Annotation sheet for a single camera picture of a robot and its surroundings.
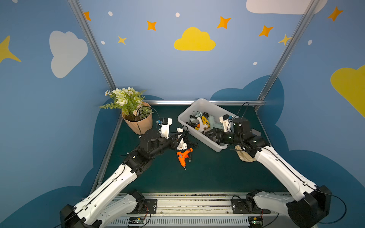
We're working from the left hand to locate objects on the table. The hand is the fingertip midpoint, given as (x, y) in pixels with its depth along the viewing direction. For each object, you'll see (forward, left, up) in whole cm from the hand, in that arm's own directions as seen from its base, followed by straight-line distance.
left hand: (183, 131), depth 68 cm
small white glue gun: (-6, 0, -3) cm, 7 cm away
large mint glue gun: (+23, -22, -23) cm, 39 cm away
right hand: (+5, -16, -8) cm, 18 cm away
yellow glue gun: (+27, -16, -26) cm, 41 cm away
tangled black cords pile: (+12, -4, -33) cm, 36 cm away
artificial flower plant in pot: (+23, +32, -13) cm, 41 cm away
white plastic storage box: (+44, -14, -24) cm, 52 cm away
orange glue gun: (0, 0, -29) cm, 29 cm away
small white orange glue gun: (+22, -14, -25) cm, 36 cm away
